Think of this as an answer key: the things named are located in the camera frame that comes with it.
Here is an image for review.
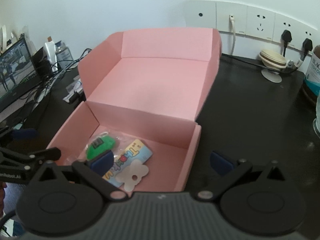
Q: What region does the clear bottle blue label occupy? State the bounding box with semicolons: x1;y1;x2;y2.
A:
54;41;73;62

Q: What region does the pink cardboard box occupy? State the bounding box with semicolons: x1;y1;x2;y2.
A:
46;28;223;193

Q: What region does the white tube brown cap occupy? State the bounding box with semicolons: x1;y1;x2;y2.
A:
44;37;58;66

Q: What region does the black wall plug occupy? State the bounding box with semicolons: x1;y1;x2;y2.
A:
281;30;293;56
302;38;314;62

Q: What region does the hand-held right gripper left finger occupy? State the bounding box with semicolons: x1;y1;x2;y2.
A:
37;150;126;201

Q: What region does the tape roll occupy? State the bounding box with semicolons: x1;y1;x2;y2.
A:
0;25;8;53

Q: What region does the clear glass cup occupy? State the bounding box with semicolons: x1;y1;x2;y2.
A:
312;100;320;141

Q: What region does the white wall socket panel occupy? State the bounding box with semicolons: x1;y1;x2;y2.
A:
183;0;320;53

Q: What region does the green toy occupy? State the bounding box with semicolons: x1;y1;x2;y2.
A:
85;131;118;161

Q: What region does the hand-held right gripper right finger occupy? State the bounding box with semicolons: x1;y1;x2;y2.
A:
196;151;286;201

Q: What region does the bagged colourful sticker card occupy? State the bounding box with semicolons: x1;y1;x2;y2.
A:
102;138;154;193

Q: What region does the black cable bundle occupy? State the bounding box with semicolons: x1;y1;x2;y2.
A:
0;48;92;130

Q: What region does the white plug with cable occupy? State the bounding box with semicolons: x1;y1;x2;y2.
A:
229;15;237;56

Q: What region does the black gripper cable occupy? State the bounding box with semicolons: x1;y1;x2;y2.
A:
0;204;18;228

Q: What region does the small black speaker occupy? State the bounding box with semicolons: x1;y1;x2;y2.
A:
32;47;52;77

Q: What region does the brown supplement bottle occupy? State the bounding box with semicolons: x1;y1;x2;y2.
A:
301;44;320;106

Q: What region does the black wooden desktop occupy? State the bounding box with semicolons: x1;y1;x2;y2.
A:
0;53;320;196

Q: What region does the beige round suction holder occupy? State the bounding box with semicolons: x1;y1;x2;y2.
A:
259;50;288;84

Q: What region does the black monitor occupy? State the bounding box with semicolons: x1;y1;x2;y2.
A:
0;38;42;113

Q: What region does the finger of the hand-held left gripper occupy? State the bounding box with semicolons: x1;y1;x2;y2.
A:
0;147;62;167
0;128;38;146

